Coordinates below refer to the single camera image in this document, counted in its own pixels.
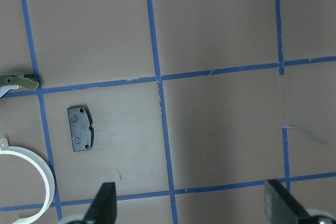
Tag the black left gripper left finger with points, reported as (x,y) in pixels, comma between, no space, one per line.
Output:
(104,206)

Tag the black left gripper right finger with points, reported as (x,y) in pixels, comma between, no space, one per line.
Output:
(280,206)

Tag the black brake pad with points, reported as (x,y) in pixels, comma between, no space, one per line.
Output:
(81,130)

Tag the olive green brake shoe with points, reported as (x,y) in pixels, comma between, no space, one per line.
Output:
(25,80)

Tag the white curved plastic bracket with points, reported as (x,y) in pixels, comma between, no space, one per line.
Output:
(43,169)

